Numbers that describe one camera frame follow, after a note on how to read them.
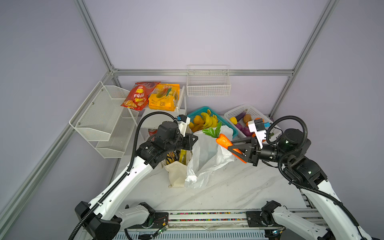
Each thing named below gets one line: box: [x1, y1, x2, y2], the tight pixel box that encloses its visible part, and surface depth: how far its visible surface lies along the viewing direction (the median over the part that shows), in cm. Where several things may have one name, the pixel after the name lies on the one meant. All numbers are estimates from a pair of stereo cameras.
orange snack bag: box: [148, 83, 180, 112], surface depth 77 cm
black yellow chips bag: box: [166, 150, 181, 165], surface depth 78 cm
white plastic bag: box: [185, 126, 235, 189], surface depth 69 cm
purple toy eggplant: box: [235, 108, 248, 122], surface depth 117 cm
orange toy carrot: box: [202, 121, 248, 164], surface depth 52 cm
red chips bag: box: [120, 81, 161, 111], surface depth 81 cm
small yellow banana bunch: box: [201, 109, 219, 129], surface depth 103 cm
